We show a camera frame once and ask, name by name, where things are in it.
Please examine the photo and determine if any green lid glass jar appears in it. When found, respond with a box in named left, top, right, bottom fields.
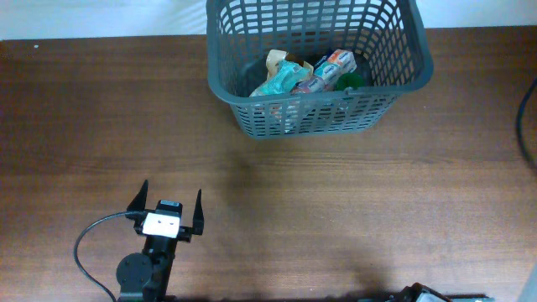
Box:
left=334, top=73, right=366, bottom=91

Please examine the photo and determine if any beige brown snack bag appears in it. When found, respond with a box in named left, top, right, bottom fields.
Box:
left=265, top=49, right=314, bottom=81

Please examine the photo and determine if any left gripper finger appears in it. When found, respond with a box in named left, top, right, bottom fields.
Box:
left=126, top=180, right=149, bottom=212
left=192, top=190, right=205, bottom=235

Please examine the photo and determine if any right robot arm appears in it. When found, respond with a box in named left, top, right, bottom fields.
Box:
left=388, top=266, right=536, bottom=302

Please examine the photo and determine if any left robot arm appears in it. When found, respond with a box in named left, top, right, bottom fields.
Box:
left=116, top=181, right=204, bottom=302

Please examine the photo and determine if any mint green packet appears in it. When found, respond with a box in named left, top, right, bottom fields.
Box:
left=250, top=60, right=310, bottom=97

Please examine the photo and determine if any grey plastic shopping basket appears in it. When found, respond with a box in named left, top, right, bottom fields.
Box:
left=206, top=0, right=433, bottom=139

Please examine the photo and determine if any tissue pack multipack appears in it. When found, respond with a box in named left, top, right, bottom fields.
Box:
left=291, top=49, right=357, bottom=95

